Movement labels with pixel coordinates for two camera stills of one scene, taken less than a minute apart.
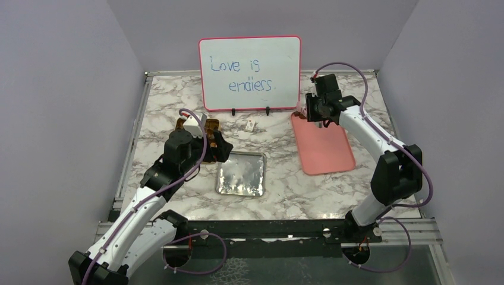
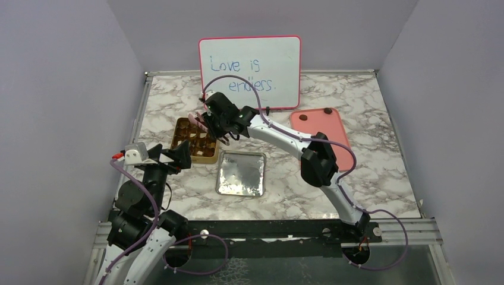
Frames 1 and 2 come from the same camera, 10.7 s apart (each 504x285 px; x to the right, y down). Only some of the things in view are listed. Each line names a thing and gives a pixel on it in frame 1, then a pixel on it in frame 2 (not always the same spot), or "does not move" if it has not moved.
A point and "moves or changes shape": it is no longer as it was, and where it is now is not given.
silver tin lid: (243, 174) does not move
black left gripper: (221, 153) -> (180, 154)
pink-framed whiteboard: (249, 72) does not move
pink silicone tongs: (302, 108) moves or changes shape
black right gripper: (311, 115) -> (208, 119)
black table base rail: (191, 233) does not move
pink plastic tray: (321, 150) does not move
